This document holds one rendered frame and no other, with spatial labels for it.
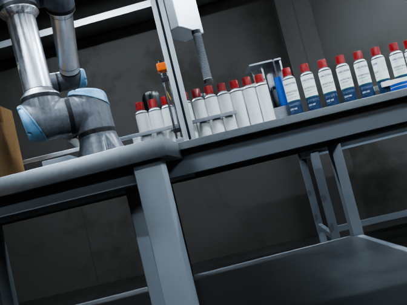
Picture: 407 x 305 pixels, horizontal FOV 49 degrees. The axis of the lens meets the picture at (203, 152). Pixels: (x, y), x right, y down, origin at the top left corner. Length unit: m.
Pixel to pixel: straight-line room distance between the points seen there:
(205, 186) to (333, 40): 1.81
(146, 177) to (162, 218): 0.09
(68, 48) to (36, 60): 0.26
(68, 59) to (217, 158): 0.78
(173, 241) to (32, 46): 0.79
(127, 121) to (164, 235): 3.47
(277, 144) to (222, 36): 3.27
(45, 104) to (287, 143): 0.70
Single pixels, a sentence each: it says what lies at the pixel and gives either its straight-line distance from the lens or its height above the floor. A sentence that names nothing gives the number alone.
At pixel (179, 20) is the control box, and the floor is 1.31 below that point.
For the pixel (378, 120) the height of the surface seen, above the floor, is 0.77.
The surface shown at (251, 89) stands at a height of 1.03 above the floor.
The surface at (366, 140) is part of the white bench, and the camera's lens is 2.98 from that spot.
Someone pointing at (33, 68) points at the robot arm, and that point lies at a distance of 1.43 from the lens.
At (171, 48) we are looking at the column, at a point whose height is 1.22.
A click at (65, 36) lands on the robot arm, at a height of 1.32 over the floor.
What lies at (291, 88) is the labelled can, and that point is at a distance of 1.81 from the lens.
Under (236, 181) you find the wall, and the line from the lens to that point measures 4.18.
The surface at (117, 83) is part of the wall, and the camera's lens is 4.44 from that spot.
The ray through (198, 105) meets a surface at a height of 1.01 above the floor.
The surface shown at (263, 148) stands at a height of 0.77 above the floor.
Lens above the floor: 0.72
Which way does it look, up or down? 4 degrees up
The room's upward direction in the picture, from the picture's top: 14 degrees counter-clockwise
